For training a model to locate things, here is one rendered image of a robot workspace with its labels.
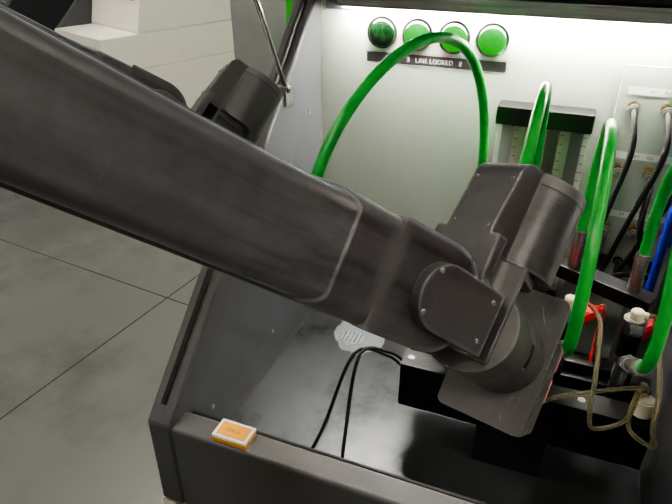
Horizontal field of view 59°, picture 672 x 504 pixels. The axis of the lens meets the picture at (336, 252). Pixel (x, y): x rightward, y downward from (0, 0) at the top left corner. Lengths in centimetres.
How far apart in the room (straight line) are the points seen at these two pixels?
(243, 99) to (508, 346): 40
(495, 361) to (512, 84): 73
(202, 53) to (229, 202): 352
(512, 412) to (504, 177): 17
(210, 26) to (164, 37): 32
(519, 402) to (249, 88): 41
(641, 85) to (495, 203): 69
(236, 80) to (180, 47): 301
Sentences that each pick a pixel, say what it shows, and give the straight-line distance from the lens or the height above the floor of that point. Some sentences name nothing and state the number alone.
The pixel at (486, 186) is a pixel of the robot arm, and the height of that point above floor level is 142.
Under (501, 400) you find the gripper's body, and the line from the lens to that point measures 45.
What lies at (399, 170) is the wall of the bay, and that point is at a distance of 111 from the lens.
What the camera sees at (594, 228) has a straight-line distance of 66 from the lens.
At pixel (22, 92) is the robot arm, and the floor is 151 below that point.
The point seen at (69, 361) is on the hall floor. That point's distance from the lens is 263.
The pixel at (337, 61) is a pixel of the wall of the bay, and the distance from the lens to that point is 109.
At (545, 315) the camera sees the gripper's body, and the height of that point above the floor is 131.
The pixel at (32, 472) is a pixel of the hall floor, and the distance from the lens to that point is 224.
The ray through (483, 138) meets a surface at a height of 125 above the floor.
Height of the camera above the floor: 156
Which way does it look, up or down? 30 degrees down
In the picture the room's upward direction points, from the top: straight up
